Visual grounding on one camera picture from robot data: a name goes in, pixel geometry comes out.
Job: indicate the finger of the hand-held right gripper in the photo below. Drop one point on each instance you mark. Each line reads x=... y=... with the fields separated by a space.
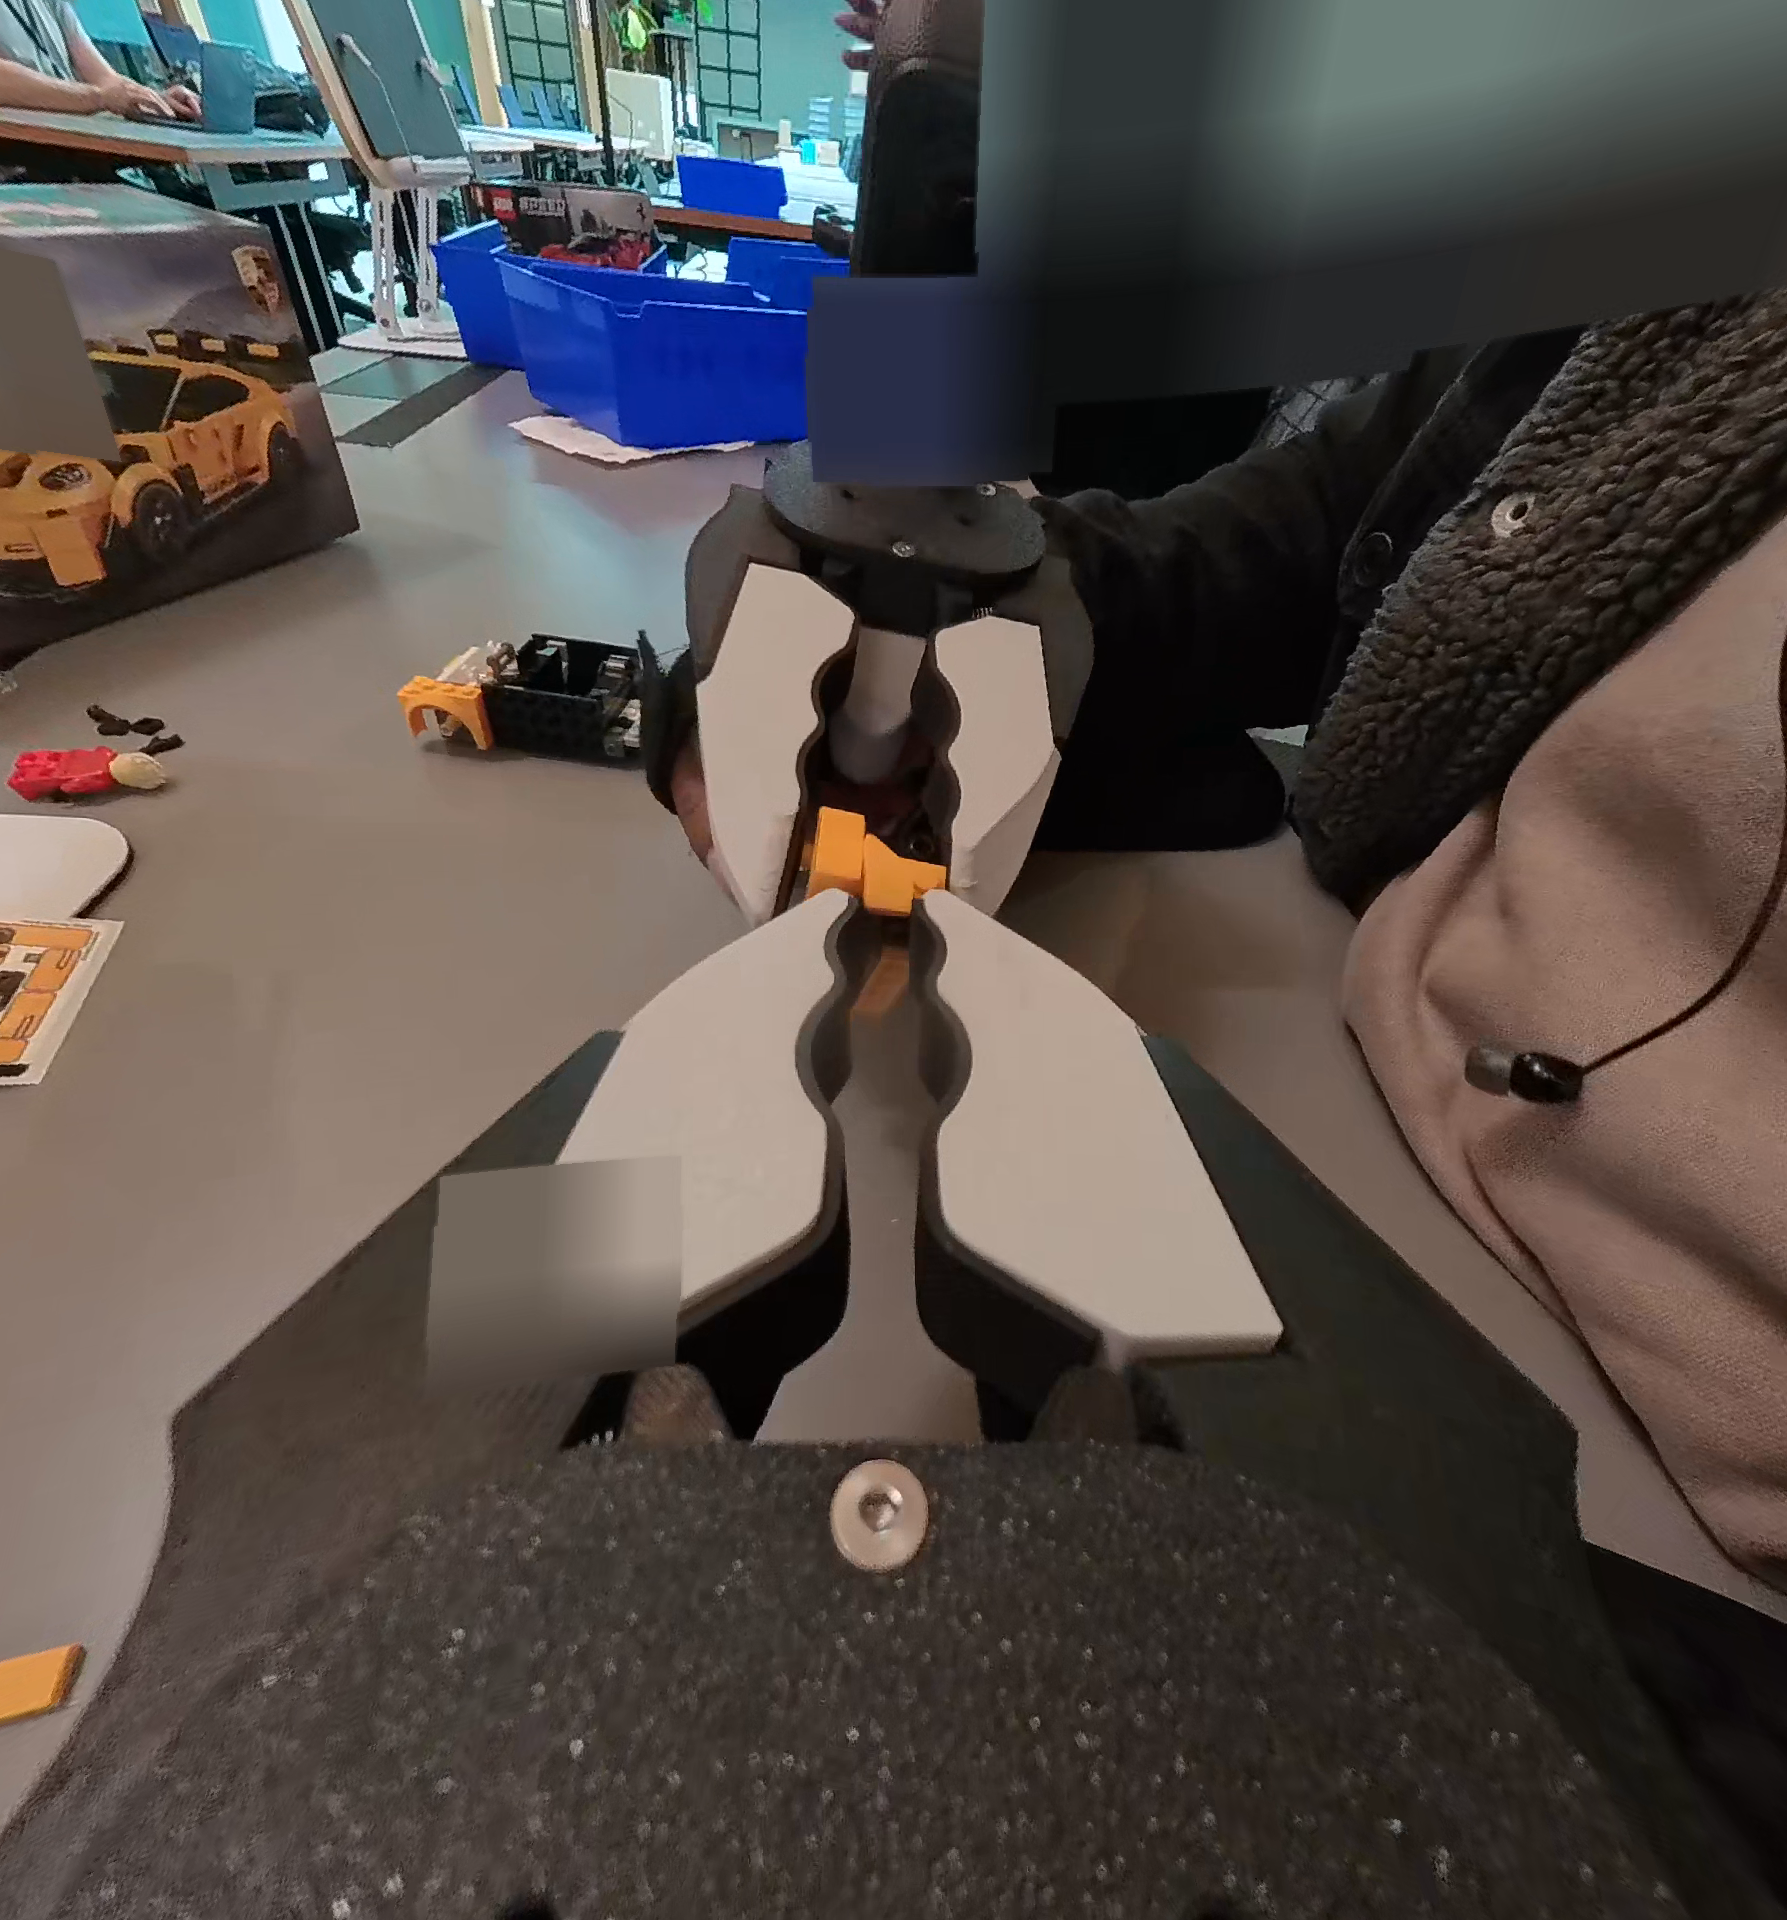
x=1006 y=736
x=750 y=704

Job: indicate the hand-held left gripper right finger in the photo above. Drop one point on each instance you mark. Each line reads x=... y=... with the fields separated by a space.
x=1088 y=1187

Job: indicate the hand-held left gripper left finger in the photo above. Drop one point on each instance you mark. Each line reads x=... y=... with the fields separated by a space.
x=727 y=1082

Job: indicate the orange black lego assembly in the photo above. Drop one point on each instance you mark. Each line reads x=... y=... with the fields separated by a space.
x=838 y=849

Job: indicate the orange lego bracket piece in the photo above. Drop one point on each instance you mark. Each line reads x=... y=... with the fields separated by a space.
x=895 y=898

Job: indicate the person's right forearm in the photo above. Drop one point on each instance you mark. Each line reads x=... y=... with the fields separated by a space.
x=1210 y=675

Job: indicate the black lego car chassis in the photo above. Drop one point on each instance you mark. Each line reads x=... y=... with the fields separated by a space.
x=563 y=713

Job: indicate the dark lego box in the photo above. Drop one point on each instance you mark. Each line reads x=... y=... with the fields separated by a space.
x=563 y=219

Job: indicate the lego set box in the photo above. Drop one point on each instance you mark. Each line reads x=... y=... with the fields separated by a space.
x=202 y=451

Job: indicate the black lego minifigure parts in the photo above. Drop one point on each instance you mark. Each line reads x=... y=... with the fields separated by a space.
x=137 y=727

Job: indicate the red lego minifigure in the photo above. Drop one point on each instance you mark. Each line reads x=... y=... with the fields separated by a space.
x=61 y=772

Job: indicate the lego sticker sheet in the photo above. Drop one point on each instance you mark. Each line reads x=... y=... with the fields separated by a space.
x=8 y=1004

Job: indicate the orange flat lego tile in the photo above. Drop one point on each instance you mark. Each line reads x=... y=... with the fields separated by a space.
x=8 y=1692

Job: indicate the person's right hand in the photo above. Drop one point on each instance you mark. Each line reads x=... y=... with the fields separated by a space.
x=707 y=841

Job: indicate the blue storage bin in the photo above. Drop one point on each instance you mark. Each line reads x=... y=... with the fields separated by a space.
x=474 y=301
x=654 y=360
x=727 y=183
x=796 y=278

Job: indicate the white paper sheet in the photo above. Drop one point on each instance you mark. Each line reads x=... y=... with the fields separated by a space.
x=622 y=439

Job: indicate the dark fleece jacket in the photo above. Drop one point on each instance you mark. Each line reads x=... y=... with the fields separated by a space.
x=1584 y=599

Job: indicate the blue laptop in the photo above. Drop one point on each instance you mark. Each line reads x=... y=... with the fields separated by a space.
x=225 y=84

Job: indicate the long office desk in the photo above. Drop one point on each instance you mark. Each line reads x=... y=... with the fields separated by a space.
x=114 y=142

